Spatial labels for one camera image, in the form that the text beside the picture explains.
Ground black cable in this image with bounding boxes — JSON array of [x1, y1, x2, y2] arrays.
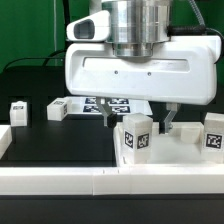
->
[[2, 48, 68, 73]]

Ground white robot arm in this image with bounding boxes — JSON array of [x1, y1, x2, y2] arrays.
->
[[65, 0, 224, 133]]

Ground white square tabletop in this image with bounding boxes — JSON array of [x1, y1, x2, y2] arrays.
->
[[113, 121, 224, 168]]

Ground grey corrugated cable conduit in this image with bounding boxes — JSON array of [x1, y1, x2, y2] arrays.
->
[[168, 0, 224, 38]]

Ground black vertical pole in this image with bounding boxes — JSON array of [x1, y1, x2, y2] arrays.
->
[[62, 0, 70, 25]]

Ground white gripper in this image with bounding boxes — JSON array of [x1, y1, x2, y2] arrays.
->
[[65, 36, 221, 134]]

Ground white fiducial marker board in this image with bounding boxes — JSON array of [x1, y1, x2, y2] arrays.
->
[[69, 97, 152, 115]]

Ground white obstacle fence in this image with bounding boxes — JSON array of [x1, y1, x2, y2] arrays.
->
[[0, 124, 224, 196]]

